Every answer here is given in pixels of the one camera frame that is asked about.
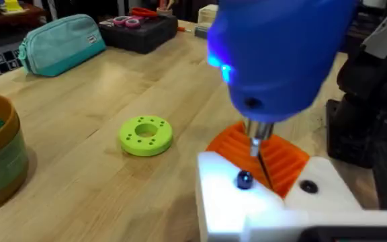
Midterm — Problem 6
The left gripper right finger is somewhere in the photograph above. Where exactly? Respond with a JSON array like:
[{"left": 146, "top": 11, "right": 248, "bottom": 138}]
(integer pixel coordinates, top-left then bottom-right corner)
[{"left": 261, "top": 134, "right": 363, "bottom": 216}]

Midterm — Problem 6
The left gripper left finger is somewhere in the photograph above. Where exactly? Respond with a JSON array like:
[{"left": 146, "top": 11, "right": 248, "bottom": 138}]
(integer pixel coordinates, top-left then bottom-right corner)
[{"left": 196, "top": 122, "right": 286, "bottom": 242}]

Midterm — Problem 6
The small metal screw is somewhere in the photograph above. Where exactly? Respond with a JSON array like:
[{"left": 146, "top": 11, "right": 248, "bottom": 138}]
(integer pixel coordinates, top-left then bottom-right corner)
[{"left": 236, "top": 170, "right": 255, "bottom": 190}]

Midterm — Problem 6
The blue electric screwdriver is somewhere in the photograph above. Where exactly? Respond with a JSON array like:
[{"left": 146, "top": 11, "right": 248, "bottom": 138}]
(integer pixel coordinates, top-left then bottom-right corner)
[{"left": 206, "top": 0, "right": 357, "bottom": 182}]

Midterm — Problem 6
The green disc with holes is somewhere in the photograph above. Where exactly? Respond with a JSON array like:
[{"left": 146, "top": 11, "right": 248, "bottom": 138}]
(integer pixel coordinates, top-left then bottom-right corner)
[{"left": 118, "top": 115, "right": 174, "bottom": 157}]

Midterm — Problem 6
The beige box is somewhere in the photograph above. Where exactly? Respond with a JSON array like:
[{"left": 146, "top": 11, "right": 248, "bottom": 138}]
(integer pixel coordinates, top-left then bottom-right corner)
[{"left": 198, "top": 3, "right": 218, "bottom": 25}]

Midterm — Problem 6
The black box with tape rolls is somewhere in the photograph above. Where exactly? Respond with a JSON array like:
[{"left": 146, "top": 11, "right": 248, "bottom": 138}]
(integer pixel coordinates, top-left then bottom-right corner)
[{"left": 98, "top": 6, "right": 179, "bottom": 55}]

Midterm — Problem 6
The teal zip bag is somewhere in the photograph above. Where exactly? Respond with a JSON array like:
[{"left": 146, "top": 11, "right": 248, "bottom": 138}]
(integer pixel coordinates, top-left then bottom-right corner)
[{"left": 17, "top": 13, "right": 108, "bottom": 77}]

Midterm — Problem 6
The orange handled tool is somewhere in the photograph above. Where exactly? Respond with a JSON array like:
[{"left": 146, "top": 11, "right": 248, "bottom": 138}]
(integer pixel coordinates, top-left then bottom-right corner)
[{"left": 177, "top": 24, "right": 209, "bottom": 39}]

